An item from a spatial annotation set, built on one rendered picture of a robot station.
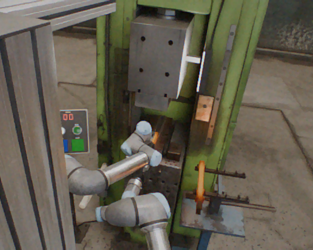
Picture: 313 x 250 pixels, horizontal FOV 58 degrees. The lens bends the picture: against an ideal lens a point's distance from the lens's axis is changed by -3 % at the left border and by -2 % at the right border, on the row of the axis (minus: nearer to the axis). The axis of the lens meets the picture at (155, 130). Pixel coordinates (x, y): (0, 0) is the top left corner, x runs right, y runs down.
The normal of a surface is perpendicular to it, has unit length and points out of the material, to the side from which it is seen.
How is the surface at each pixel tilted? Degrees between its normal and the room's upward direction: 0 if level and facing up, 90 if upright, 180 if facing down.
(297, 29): 90
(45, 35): 90
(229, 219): 0
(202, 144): 90
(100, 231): 0
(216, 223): 0
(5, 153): 90
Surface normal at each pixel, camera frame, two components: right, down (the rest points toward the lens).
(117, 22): -0.22, 0.51
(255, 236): 0.08, -0.83
